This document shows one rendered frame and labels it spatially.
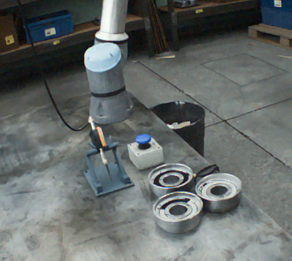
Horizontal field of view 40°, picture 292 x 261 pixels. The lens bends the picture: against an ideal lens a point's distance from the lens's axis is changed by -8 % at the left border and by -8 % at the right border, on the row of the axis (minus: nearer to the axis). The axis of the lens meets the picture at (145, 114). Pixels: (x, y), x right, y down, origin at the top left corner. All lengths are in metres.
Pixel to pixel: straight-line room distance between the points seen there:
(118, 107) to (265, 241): 0.72
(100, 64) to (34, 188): 0.45
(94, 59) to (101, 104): 0.15
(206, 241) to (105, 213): 0.25
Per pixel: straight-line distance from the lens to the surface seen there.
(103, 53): 1.33
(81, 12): 4.88
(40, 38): 4.34
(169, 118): 2.42
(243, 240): 0.85
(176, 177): 1.01
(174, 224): 0.86
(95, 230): 0.93
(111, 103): 1.36
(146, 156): 1.09
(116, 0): 1.42
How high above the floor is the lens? 1.39
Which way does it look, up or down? 25 degrees down
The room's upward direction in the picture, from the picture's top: 8 degrees counter-clockwise
